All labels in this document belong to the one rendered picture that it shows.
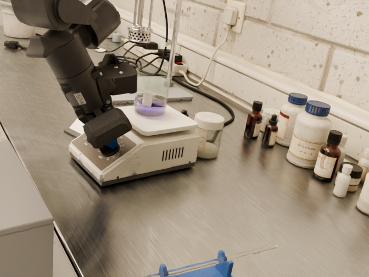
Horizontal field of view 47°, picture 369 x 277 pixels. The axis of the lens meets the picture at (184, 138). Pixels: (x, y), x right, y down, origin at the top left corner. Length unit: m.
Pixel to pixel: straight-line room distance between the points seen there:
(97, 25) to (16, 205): 0.31
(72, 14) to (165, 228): 0.32
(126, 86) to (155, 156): 0.14
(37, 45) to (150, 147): 0.25
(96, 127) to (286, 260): 0.32
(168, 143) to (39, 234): 0.38
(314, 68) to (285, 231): 0.52
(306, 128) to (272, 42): 0.38
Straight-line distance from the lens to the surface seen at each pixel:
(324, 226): 0.73
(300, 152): 0.90
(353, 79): 1.03
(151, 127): 0.73
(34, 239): 0.42
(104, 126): 0.59
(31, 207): 0.43
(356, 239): 0.73
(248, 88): 1.20
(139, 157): 0.71
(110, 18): 0.66
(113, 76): 0.64
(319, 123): 0.88
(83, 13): 0.60
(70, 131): 0.90
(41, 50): 0.59
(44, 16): 0.57
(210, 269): 0.55
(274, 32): 1.19
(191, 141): 0.77
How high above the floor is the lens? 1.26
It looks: 23 degrees down
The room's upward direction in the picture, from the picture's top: 9 degrees clockwise
